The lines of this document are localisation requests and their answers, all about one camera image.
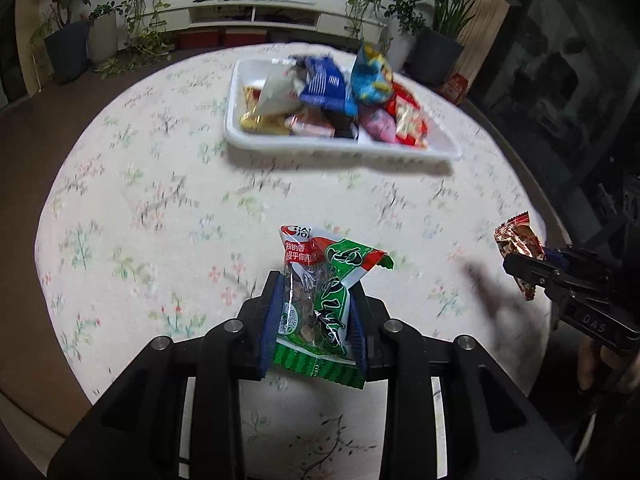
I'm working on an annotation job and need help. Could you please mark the red storage box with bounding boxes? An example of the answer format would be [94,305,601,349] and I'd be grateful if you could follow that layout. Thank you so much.
[223,29,268,47]
[179,30,221,50]

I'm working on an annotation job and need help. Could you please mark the dark blue biscuit packet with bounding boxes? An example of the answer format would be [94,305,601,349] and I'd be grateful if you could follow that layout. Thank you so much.
[295,55,358,116]

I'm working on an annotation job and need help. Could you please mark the dark grey plant pot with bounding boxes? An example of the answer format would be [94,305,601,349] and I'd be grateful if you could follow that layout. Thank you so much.
[44,21,91,83]

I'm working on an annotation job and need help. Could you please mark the clear white snack packet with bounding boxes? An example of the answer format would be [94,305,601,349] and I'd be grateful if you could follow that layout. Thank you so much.
[257,62,306,116]

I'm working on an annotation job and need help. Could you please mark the round floral-cloth table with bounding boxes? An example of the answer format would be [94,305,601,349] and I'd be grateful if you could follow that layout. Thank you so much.
[35,42,553,480]

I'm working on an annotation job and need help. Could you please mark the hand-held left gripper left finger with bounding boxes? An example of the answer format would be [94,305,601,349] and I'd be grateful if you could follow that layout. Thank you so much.
[47,270,284,480]

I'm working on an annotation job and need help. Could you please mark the black plant pot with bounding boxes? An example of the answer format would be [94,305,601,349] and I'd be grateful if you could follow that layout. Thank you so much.
[410,27,466,86]

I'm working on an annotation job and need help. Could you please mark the beige leather sofa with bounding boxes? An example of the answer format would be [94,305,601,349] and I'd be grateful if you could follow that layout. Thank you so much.
[0,390,66,480]

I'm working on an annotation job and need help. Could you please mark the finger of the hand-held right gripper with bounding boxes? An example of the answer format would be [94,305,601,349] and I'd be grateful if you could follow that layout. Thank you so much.
[544,247,614,286]
[502,252,576,296]

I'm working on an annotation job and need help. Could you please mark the wooden board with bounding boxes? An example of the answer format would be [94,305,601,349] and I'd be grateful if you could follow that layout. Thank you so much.
[455,0,531,101]

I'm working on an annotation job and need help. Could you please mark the small red bag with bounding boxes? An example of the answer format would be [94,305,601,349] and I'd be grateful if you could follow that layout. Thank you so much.
[440,74,471,106]

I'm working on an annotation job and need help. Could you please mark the thin trailing plant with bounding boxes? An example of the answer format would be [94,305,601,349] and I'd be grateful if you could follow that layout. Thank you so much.
[345,0,386,53]

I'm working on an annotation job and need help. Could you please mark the white low cabinet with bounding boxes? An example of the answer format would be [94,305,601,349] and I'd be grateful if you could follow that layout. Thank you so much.
[167,0,386,47]

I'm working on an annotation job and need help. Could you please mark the red and white packet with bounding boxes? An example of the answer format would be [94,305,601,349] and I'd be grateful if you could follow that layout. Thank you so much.
[395,97,430,148]

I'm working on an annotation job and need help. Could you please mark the trailing green plant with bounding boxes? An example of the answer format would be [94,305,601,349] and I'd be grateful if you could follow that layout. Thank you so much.
[90,0,176,77]

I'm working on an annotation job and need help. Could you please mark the white plastic tray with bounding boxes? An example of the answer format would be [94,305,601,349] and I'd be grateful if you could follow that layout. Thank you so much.
[223,56,463,162]

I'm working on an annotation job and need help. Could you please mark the person's right hand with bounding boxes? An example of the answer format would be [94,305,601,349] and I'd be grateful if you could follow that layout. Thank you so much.
[575,339,640,391]

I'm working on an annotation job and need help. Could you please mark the large broad-leaf plant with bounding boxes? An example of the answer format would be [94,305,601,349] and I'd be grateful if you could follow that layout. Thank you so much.
[412,0,516,41]

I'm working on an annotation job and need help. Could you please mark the light blue colourful packet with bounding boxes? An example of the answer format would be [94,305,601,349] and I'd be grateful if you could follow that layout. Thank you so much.
[350,45,396,108]

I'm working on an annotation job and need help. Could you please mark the small bushy plant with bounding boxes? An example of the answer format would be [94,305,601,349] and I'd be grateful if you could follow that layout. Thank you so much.
[382,0,426,68]

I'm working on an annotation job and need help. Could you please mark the white ribbed plant pot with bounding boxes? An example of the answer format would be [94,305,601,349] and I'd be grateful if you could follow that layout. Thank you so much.
[87,15,118,63]

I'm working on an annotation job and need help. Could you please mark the gold and red candy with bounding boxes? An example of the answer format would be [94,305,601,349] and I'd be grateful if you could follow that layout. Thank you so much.
[240,110,291,136]

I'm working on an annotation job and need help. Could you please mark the green and red seed packet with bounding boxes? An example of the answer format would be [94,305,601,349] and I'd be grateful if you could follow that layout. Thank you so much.
[272,225,396,391]

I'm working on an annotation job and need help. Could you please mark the red-brown candy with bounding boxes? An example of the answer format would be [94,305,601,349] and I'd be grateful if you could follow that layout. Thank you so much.
[494,211,547,302]

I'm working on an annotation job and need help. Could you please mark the dark glass cabinet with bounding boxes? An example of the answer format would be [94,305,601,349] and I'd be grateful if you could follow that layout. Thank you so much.
[470,0,640,241]

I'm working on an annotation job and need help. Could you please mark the pink snack packet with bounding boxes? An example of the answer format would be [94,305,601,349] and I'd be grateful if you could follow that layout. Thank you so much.
[359,105,398,143]

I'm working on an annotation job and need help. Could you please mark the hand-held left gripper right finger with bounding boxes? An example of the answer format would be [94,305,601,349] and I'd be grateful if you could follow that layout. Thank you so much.
[347,287,579,480]

